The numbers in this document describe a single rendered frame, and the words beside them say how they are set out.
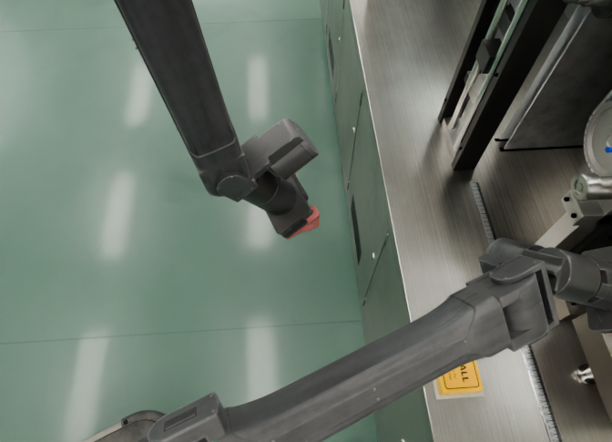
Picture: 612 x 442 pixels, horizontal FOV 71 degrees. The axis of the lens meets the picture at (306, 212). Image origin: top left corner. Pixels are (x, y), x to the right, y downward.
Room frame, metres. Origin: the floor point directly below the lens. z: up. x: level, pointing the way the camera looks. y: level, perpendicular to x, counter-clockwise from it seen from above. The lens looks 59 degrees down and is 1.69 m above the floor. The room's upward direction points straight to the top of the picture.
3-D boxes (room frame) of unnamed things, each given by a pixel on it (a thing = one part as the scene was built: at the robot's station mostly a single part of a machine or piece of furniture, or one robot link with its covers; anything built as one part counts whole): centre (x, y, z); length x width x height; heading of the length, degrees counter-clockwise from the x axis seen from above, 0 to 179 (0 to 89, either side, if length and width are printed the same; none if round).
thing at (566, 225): (0.35, -0.44, 1.05); 0.06 x 0.05 x 0.31; 94
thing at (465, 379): (0.14, -0.26, 0.91); 0.07 x 0.07 x 0.02; 4
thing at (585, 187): (0.35, -0.40, 1.18); 0.04 x 0.02 x 0.04; 4
